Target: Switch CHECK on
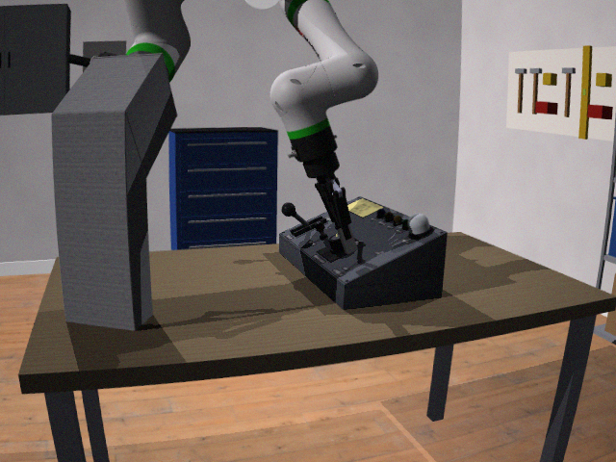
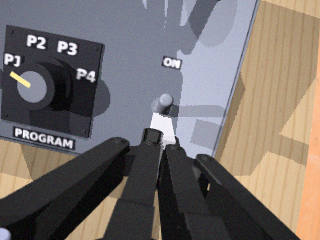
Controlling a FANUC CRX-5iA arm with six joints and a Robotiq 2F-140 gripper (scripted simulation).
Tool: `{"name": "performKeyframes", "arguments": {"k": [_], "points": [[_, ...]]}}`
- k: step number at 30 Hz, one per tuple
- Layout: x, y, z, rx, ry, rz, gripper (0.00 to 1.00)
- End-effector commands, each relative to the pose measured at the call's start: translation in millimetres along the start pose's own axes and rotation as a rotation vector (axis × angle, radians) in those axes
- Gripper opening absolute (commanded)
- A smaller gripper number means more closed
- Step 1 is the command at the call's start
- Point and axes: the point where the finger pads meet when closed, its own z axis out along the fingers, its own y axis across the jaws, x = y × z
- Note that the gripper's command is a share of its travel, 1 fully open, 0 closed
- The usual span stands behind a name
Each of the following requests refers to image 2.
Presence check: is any dark grey control console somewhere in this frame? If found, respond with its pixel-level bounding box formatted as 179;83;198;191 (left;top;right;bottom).
0;0;260;159

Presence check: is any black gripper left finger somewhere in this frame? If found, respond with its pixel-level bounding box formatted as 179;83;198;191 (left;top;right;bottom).
0;113;164;240

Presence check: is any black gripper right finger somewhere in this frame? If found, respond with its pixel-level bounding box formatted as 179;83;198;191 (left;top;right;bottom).
155;114;301;240

